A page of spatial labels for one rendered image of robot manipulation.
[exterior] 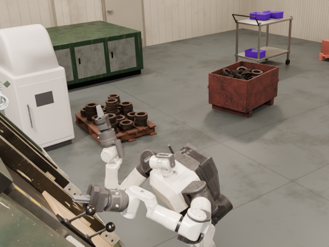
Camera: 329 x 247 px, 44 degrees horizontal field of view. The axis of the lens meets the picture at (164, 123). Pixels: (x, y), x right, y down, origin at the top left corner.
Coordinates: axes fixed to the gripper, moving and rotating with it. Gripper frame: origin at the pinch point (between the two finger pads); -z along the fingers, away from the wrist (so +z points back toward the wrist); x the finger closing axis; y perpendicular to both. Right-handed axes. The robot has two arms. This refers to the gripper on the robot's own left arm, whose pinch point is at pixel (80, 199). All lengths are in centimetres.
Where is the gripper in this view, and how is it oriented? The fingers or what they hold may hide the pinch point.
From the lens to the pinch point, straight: 155.7
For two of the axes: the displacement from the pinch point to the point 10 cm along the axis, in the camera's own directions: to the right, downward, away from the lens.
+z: 7.9, 1.5, 6.0
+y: -5.3, -3.1, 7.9
